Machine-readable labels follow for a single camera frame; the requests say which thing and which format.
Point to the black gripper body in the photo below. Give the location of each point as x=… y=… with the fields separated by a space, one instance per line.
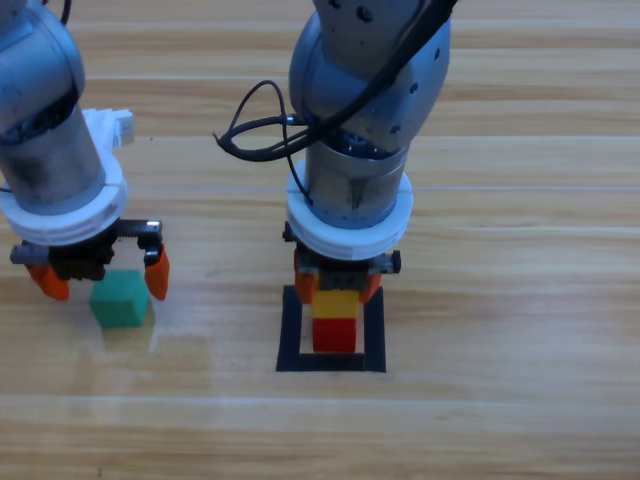
x=342 y=277
x=80 y=260

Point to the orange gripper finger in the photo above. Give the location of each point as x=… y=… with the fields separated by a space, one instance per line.
x=50 y=282
x=371 y=287
x=157 y=275
x=305 y=285

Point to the yellow wooden block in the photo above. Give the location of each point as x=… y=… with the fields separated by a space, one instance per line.
x=335 y=305

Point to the green wooden block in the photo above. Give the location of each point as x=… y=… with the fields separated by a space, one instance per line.
x=117 y=305

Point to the red wooden block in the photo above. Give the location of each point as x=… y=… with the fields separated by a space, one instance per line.
x=334 y=336

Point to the black tape square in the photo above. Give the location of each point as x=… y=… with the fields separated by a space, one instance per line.
x=330 y=362

